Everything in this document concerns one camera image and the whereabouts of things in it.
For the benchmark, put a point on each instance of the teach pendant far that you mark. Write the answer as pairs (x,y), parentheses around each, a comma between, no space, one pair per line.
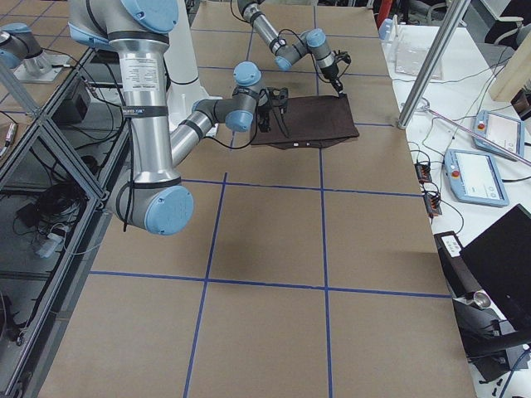
(503,130)

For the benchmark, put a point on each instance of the teach pendant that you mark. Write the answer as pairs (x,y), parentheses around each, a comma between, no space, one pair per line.
(474,178)
(503,130)

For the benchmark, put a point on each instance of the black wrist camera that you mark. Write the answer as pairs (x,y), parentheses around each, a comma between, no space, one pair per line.
(342,56)
(277,98)

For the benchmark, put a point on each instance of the blue tape line lengthwise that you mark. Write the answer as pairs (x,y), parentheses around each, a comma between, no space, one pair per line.
(207,265)

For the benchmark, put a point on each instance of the black box white label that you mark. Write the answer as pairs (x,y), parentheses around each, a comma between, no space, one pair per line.
(461,280)

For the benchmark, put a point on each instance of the reacher stick white hook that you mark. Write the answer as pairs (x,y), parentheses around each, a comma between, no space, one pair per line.
(426,108)

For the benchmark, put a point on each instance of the silver metal cup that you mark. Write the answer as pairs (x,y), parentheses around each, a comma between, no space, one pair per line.
(480,300)

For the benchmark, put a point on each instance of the aluminium truss frame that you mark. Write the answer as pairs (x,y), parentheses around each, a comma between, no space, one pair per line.
(56,179)

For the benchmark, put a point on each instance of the brown t-shirt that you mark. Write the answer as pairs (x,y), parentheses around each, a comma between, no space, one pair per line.
(312,121)

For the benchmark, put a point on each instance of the aluminium frame post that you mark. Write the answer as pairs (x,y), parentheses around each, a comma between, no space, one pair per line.
(445,32)

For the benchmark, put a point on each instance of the orange black electronics board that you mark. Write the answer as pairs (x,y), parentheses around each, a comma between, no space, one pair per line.
(423,172)

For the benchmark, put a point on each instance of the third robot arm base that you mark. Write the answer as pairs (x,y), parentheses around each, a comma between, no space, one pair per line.
(21,52)

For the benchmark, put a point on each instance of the teach pendant near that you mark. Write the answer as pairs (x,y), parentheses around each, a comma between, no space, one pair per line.
(474,178)

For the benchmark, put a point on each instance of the clear plastic bag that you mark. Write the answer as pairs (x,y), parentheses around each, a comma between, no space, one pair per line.
(409,53)

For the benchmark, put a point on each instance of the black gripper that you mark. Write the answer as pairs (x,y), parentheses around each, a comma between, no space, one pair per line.
(264,109)
(330,73)

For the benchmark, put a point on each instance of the red object at corner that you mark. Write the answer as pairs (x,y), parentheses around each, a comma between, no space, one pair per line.
(383,12)

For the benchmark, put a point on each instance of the blue tape line crosswise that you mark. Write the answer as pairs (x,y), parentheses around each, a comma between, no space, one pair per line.
(271,284)

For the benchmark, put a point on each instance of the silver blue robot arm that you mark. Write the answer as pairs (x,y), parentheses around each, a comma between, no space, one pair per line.
(313,42)
(167,110)

